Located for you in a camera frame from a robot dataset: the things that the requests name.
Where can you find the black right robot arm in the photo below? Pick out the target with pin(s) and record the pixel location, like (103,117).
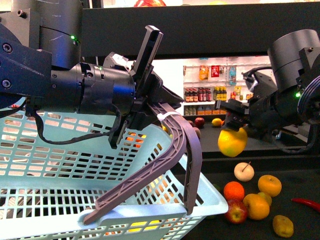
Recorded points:
(296,56)

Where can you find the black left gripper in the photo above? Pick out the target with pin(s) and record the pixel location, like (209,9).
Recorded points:
(92,89)

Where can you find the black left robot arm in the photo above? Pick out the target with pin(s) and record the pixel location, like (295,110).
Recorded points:
(41,70)

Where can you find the yellow lemon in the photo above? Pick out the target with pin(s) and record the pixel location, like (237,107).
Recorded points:
(231,143)

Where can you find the yellow orange fruit front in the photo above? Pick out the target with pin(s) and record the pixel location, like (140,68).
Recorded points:
(257,207)

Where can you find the dark red apple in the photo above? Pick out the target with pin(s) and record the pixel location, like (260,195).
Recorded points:
(199,122)

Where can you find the large red apple top shelf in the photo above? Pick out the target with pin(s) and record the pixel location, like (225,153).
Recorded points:
(149,3)

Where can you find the red chili pepper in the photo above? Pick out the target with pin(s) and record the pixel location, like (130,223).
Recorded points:
(309,203)

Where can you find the red yellow apple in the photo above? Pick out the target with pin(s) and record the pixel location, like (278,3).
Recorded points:
(237,212)

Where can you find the orange mandarin front shelf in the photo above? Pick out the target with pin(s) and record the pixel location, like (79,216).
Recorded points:
(234,191)

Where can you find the light teal shopping basket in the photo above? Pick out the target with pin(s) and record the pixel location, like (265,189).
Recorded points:
(46,190)

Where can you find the white background grocery shelf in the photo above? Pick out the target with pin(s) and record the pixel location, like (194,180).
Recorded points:
(206,80)

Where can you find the yellow apple right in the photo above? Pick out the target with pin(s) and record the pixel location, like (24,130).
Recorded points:
(270,185)

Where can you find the small yellow brown fruit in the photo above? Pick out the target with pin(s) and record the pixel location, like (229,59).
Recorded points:
(283,226)

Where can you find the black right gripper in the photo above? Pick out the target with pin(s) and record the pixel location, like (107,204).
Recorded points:
(269,109)

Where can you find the white pear with stem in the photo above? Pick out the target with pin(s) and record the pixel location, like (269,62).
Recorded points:
(244,171)

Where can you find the grey basket handle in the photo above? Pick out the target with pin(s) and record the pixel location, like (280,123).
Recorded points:
(184,139)

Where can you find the yellow lemon middle shelf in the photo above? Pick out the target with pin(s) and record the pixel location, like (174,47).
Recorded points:
(216,122)

